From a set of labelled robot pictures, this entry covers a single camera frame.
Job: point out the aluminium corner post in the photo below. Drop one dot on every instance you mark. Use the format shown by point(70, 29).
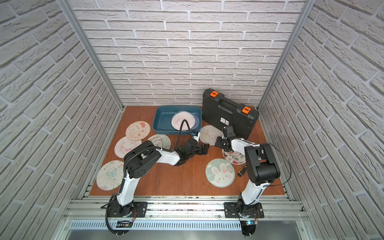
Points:
point(308, 6)
point(85, 41)

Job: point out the white bear flower coaster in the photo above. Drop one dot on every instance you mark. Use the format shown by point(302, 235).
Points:
point(161, 141)

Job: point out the pink rainbow unicorn coaster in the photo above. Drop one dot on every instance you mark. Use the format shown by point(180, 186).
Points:
point(124, 146)

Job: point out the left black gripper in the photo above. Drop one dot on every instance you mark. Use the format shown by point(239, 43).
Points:
point(199, 148)

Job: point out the black plastic tool case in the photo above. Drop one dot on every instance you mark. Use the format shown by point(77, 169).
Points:
point(220, 112)

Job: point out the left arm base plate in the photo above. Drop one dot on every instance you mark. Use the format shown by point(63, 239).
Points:
point(138, 209)

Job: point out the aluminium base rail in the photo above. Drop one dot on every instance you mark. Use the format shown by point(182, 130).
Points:
point(179, 213)

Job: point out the aluminium corner post right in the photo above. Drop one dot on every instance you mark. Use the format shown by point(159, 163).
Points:
point(308, 6)

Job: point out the green white bunny coaster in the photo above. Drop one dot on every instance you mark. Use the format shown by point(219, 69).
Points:
point(220, 173)

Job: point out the teal plastic storage box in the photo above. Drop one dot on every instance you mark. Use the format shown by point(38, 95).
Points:
point(163, 116)

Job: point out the aluminium corner post left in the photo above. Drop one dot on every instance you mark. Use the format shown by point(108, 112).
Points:
point(85, 41)

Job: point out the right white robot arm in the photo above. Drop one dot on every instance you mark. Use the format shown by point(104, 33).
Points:
point(261, 163)

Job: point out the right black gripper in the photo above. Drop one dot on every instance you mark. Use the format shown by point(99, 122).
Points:
point(219, 142)

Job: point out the black yellow screwdriver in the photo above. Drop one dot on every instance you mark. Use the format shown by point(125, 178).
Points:
point(242, 171)

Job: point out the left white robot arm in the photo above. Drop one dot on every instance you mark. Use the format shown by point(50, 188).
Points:
point(141, 159)

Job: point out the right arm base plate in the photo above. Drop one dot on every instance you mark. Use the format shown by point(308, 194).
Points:
point(240, 210)

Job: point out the blue pink bunny coaster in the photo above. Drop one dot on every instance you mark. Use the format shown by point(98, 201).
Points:
point(197, 122)

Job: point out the butterfly pastel coaster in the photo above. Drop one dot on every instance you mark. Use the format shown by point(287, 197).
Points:
point(110, 175)

